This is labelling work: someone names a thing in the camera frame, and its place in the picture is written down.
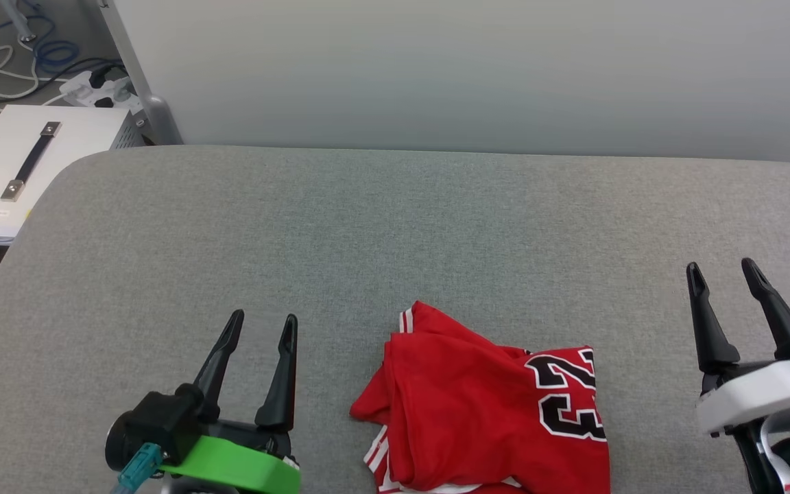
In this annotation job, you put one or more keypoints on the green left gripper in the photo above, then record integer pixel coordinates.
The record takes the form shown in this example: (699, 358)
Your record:
(237, 463)

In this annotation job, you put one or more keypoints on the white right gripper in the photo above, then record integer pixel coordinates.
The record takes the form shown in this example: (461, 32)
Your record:
(758, 398)

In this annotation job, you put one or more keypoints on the red basketball jersey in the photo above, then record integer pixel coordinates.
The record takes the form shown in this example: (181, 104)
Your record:
(477, 405)

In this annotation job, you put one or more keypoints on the white power supply box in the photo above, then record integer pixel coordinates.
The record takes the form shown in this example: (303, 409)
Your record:
(31, 171)

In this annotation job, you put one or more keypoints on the white power strip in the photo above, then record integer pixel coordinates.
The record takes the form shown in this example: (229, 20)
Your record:
(103, 89)

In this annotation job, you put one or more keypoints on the white room divider panel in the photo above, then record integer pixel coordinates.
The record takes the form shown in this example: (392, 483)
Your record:
(470, 68)

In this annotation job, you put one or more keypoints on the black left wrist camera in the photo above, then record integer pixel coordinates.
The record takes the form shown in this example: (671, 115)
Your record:
(155, 425)

